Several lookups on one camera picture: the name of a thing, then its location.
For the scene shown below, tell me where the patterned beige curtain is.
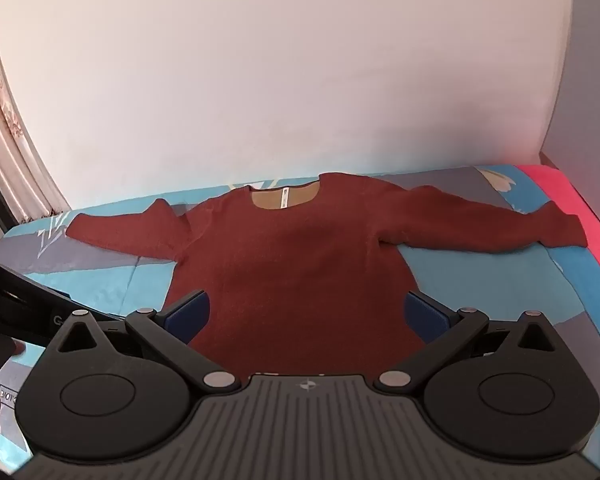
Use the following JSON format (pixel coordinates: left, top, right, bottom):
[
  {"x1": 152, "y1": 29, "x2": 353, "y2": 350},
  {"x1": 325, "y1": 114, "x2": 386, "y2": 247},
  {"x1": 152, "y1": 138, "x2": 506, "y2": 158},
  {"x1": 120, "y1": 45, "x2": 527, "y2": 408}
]
[{"x1": 0, "y1": 0, "x2": 74, "y2": 226}]

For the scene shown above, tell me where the maroon long-sleeve sweater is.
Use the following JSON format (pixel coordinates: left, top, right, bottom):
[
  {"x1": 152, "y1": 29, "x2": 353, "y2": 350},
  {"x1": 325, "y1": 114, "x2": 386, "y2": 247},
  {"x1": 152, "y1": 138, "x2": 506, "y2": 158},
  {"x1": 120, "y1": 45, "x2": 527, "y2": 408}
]
[{"x1": 66, "y1": 172, "x2": 589, "y2": 377}]

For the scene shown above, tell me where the geometric printed bed sheet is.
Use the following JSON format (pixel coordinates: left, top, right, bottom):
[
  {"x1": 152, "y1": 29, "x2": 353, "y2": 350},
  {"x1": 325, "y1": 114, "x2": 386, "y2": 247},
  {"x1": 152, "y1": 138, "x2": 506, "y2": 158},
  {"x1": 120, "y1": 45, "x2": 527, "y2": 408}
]
[{"x1": 0, "y1": 162, "x2": 600, "y2": 472}]

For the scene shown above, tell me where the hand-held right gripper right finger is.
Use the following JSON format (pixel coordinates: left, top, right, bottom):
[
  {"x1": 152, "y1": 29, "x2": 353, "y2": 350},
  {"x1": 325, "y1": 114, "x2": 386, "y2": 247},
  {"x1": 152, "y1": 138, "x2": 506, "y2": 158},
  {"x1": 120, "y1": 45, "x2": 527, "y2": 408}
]
[{"x1": 375, "y1": 290, "x2": 570, "y2": 394}]

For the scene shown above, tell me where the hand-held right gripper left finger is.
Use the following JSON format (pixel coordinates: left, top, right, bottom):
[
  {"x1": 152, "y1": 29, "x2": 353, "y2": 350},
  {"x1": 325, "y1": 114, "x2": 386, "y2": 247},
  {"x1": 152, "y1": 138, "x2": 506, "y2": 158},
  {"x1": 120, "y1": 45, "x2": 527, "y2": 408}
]
[{"x1": 44, "y1": 289, "x2": 242, "y2": 394}]

